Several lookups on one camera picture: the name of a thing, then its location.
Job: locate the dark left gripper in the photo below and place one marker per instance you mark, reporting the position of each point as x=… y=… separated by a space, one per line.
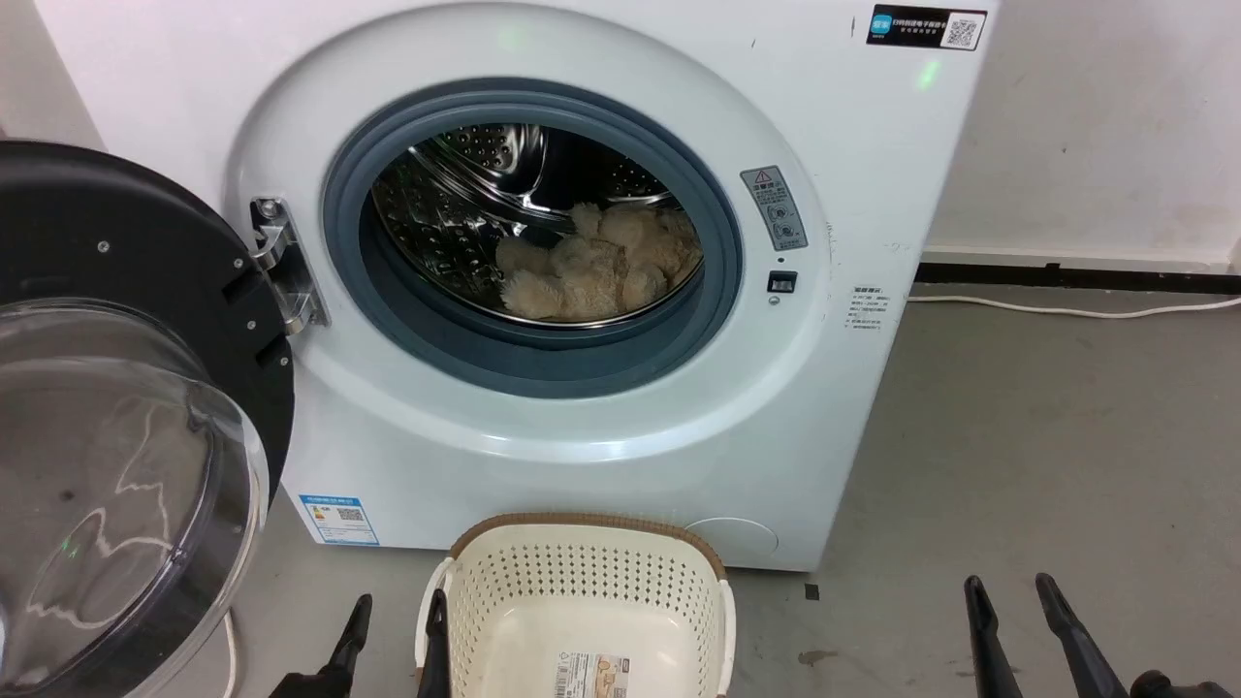
x=305 y=684

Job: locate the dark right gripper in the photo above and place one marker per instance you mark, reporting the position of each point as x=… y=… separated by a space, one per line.
x=1173 y=686

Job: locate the cream perforated laundry basket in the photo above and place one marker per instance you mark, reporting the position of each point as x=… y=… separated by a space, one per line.
x=582 y=611

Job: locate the white front-load washing machine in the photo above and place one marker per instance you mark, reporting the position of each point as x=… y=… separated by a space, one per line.
x=543 y=427

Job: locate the beige plush toy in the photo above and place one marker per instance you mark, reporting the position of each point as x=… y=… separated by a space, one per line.
x=601 y=262

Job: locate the black round washer door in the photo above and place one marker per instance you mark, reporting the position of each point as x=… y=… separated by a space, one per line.
x=116 y=407

